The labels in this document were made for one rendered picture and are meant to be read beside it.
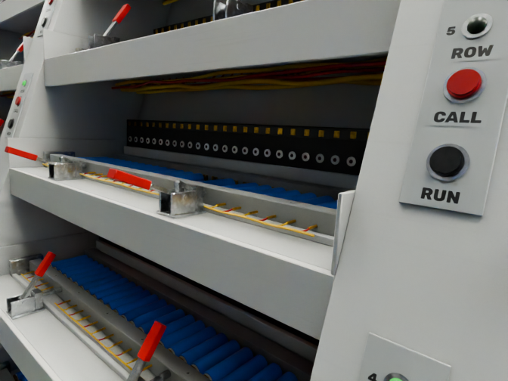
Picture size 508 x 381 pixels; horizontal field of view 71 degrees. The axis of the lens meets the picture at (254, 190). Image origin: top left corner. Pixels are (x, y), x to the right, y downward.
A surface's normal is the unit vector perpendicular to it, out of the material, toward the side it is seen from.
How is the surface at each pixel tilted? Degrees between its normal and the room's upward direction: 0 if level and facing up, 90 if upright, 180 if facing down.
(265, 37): 108
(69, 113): 90
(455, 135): 90
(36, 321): 18
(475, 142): 90
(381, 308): 90
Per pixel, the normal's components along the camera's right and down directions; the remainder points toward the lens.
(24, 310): 0.76, 0.15
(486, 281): -0.60, -0.22
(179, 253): -0.65, 0.09
